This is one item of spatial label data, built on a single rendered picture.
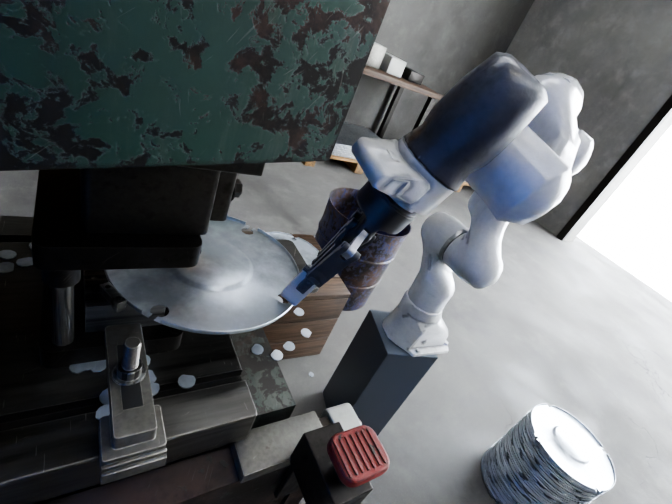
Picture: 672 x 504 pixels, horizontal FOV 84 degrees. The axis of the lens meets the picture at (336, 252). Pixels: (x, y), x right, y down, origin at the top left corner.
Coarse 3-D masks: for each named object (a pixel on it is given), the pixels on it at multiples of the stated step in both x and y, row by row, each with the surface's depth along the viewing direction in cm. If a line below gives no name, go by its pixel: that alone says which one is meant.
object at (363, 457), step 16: (352, 432) 46; (368, 432) 47; (336, 448) 44; (352, 448) 45; (368, 448) 46; (336, 464) 43; (352, 464) 43; (368, 464) 44; (384, 464) 45; (352, 480) 42; (368, 480) 43
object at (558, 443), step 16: (544, 416) 131; (560, 416) 134; (544, 432) 125; (560, 432) 127; (576, 432) 131; (544, 448) 118; (560, 448) 122; (576, 448) 123; (592, 448) 127; (560, 464) 116; (576, 464) 118; (592, 464) 121; (608, 464) 124; (576, 480) 113; (592, 480) 116; (608, 480) 118
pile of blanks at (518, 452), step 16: (528, 416) 130; (512, 432) 135; (528, 432) 125; (496, 448) 138; (512, 448) 129; (528, 448) 123; (496, 464) 134; (512, 464) 127; (528, 464) 122; (544, 464) 118; (496, 480) 132; (512, 480) 127; (528, 480) 122; (544, 480) 118; (560, 480) 115; (496, 496) 131; (512, 496) 127; (528, 496) 123; (544, 496) 120; (560, 496) 118; (576, 496) 117; (592, 496) 115
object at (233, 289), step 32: (224, 224) 69; (224, 256) 60; (256, 256) 64; (288, 256) 68; (128, 288) 49; (160, 288) 51; (192, 288) 53; (224, 288) 55; (256, 288) 58; (160, 320) 47; (192, 320) 49; (224, 320) 50; (256, 320) 53
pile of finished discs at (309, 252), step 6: (270, 234) 147; (276, 234) 149; (282, 234) 150; (288, 234) 151; (294, 240) 152; (300, 240) 152; (300, 246) 148; (306, 246) 150; (312, 246) 151; (300, 252) 144; (306, 252) 146; (312, 252) 148; (306, 258) 143; (312, 258) 144
